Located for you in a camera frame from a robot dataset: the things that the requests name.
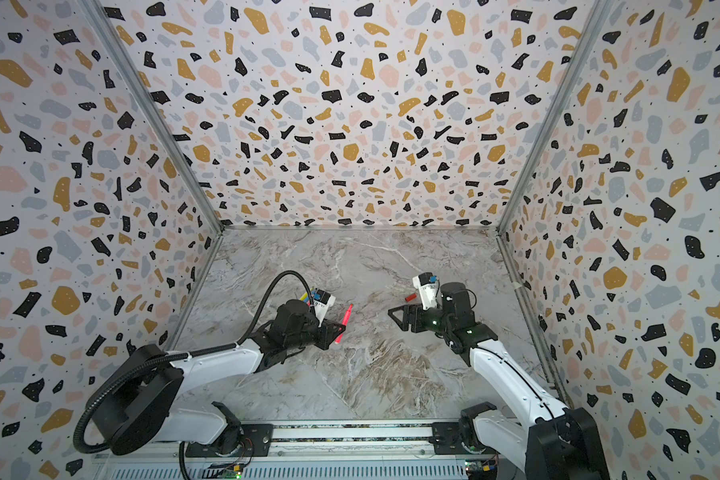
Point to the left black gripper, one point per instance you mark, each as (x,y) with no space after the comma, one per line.
(327,333)

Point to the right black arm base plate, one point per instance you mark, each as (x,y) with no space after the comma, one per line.
(450,438)

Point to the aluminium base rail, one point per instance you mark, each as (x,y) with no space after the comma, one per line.
(383,449)

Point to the bright pink highlighter pen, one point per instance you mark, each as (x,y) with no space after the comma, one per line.
(345,321)

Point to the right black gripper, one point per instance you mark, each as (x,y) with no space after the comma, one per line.
(414,318)

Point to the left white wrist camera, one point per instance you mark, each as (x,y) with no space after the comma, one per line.
(322,302)

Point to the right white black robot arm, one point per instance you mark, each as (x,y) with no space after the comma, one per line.
(544,438)

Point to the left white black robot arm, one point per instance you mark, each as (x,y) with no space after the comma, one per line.
(136,405)

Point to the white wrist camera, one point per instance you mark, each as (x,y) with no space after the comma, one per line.
(322,302)
(427,286)

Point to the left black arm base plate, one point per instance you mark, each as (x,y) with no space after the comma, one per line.
(245,442)

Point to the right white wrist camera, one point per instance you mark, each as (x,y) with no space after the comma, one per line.
(427,286)

